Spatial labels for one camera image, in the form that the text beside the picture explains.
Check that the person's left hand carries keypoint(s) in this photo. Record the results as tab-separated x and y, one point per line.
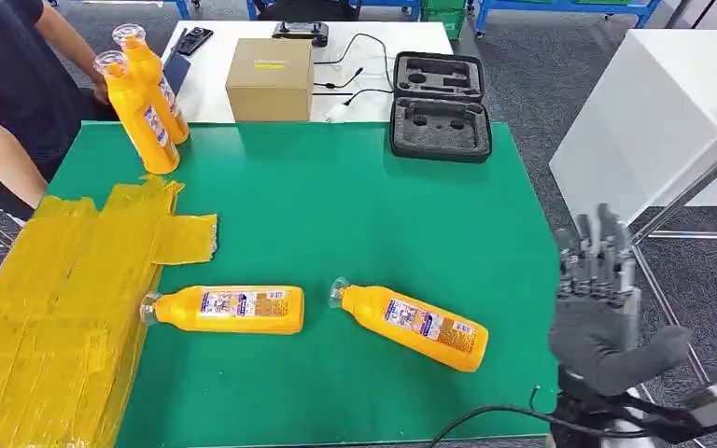
100	91

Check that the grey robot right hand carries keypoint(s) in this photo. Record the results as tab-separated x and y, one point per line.
600	340

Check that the orange drink bottle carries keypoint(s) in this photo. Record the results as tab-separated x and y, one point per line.
154	74
371	312
179	312
142	130

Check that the dark blue tablet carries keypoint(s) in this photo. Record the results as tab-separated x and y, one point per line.
178	71

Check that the person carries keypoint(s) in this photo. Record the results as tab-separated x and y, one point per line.
6	74

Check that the black smartphone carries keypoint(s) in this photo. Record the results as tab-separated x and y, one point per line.
194	40

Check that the white table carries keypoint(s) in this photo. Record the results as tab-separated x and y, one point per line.
210	86

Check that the brown cardboard box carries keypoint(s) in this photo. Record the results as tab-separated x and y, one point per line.
269	93

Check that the black remote controller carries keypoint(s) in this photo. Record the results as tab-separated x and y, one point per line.
300	31

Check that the white slanted table board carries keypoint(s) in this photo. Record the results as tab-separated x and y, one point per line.
643	123

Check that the yellow plastic sheet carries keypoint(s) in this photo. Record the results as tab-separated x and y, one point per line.
43	309

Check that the white charger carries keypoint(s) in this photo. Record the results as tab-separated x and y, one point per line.
336	114

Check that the green table mat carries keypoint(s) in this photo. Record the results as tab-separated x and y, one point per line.
334	204

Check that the black foam-lined case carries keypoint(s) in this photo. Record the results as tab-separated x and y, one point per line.
442	130

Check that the green plastic crate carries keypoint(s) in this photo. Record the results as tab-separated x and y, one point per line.
445	18

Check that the blue metal frame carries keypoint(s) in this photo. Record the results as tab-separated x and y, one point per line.
581	6
182	7

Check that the silver metal table frame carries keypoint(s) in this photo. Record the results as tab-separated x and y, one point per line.
686	191

